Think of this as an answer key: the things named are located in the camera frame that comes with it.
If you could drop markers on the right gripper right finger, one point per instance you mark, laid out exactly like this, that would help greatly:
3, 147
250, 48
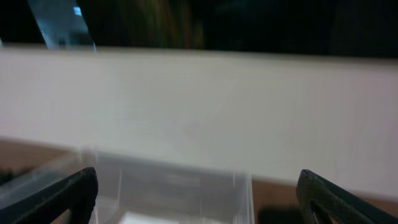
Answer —
321, 201

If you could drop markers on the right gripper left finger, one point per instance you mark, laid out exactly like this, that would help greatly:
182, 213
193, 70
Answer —
77, 193

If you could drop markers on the black taped cloth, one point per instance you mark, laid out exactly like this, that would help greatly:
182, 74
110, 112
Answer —
277, 215

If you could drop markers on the clear plastic storage bin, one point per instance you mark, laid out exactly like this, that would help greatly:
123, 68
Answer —
133, 188

